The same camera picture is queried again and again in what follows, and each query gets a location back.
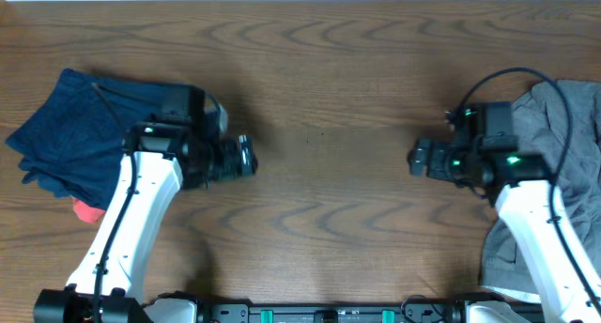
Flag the folded navy blue shorts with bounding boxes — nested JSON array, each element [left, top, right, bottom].
[[6, 69, 177, 210]]

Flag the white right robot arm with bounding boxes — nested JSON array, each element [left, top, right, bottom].
[[408, 135, 600, 322]]

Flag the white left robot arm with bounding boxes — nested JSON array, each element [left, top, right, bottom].
[[33, 122, 257, 322]]

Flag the folded red garment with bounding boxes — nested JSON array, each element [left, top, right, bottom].
[[72, 197, 105, 223]]

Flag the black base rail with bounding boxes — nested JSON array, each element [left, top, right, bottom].
[[140, 292, 546, 323]]

